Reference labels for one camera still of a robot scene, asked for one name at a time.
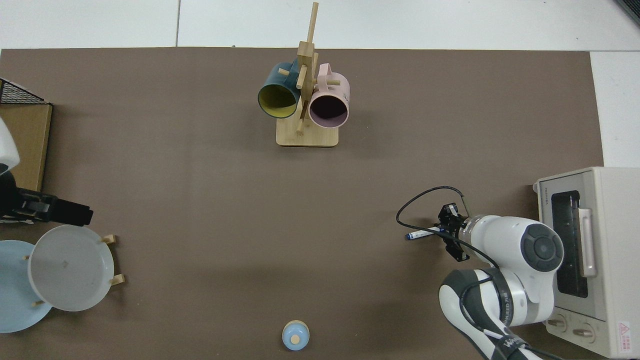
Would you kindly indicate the white blue marker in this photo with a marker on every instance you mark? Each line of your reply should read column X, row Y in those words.
column 420, row 233

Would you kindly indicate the brown table cloth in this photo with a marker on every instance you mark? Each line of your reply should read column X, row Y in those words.
column 250, row 225

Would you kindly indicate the wooden cup stand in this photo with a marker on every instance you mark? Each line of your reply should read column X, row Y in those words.
column 307, row 136

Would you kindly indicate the dark grey flat object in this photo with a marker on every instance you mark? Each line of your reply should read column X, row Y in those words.
column 632, row 7

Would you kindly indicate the teal cup yellow inside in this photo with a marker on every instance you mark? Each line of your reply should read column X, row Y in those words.
column 277, row 82

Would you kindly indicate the light blue plate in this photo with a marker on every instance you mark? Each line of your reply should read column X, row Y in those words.
column 15, row 300

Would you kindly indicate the wooden plate rack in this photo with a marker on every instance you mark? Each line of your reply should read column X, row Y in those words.
column 111, row 239

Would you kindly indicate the grey plate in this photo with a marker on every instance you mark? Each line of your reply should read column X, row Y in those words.
column 70, row 270

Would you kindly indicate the pale toaster oven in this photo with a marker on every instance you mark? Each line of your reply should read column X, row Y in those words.
column 610, row 225

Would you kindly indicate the pink cup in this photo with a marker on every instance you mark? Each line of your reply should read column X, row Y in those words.
column 332, row 95

